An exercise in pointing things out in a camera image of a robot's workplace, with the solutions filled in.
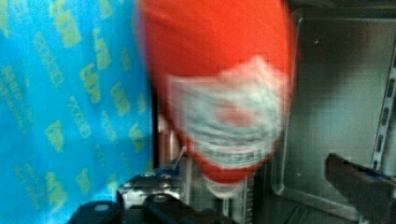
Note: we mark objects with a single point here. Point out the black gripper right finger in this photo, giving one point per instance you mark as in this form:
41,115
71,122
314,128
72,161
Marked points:
371,193

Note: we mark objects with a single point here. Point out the red ketchup bottle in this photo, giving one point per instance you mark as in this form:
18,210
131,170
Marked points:
223,70

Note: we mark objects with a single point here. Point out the metal oven tray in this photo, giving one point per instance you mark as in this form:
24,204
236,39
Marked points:
343,103

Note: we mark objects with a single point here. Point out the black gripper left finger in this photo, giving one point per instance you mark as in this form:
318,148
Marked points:
156,209

